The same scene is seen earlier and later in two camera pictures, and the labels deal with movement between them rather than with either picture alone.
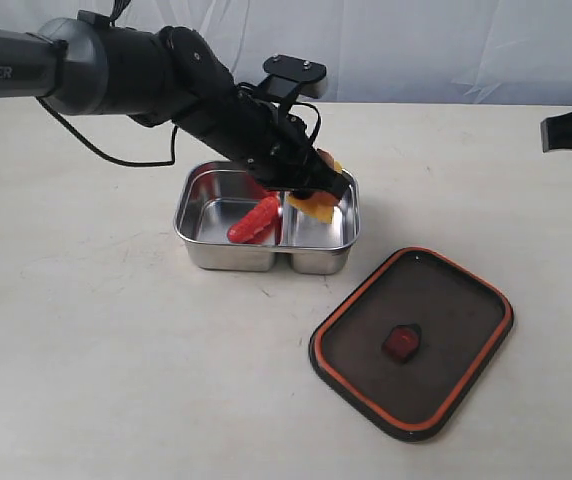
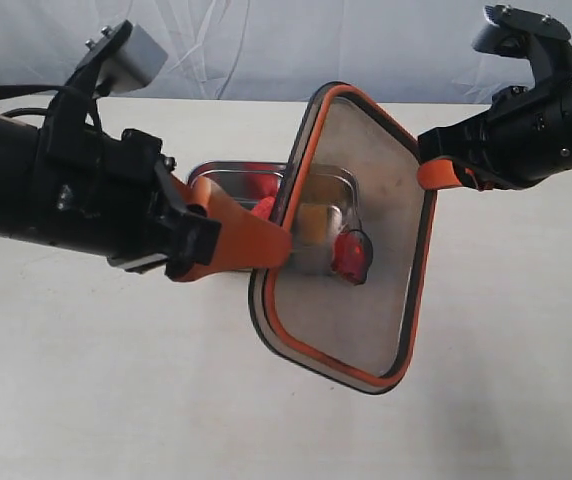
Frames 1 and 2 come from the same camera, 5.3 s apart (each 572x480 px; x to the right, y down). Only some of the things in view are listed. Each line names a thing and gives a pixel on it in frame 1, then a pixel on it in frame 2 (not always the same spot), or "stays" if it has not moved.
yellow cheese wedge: (319, 204) -> (313, 223)
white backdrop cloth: (455, 51) stays
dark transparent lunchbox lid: (408, 342) -> (362, 224)
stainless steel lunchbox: (212, 194) stays
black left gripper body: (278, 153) -> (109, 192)
